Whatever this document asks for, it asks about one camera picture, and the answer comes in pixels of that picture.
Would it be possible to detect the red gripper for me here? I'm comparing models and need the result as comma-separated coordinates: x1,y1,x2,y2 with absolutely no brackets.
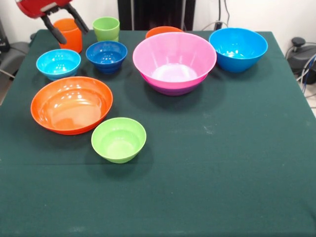
15,0,90,45

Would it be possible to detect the wide orange bowl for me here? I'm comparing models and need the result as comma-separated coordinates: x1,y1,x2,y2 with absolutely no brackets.
30,76,114,136

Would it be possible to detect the large pink bowl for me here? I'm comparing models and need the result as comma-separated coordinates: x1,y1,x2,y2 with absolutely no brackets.
132,32,218,89

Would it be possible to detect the orange cup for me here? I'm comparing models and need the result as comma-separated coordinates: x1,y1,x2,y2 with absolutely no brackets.
52,18,83,54

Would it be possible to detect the green cup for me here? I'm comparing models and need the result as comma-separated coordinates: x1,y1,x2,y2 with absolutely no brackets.
92,16,120,42

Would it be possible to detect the small light blue bowl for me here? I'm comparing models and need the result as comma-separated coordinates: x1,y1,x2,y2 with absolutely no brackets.
36,48,81,81

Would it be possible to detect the small dark blue bowl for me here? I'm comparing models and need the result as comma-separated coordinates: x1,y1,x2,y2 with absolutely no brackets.
85,40,128,74

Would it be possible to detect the grey wheeled floor base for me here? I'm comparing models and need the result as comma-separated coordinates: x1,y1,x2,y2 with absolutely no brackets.
286,37,316,75
0,41,32,75

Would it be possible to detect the small deep orange bowl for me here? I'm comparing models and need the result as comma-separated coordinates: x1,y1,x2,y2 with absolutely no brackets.
145,26,185,40

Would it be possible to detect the small green bowl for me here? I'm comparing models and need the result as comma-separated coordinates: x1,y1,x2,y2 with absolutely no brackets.
91,117,147,164

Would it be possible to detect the purple bowl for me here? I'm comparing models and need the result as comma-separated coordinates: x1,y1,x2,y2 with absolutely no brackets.
145,75,206,97

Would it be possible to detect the medium blue bowl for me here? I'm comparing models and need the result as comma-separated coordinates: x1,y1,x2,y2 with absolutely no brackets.
208,27,269,73

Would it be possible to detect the dark green tablecloth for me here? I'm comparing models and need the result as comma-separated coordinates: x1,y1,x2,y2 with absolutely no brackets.
0,29,316,237

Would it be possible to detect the tangle of floor cables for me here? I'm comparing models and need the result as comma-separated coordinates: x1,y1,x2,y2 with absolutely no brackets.
295,53,316,109

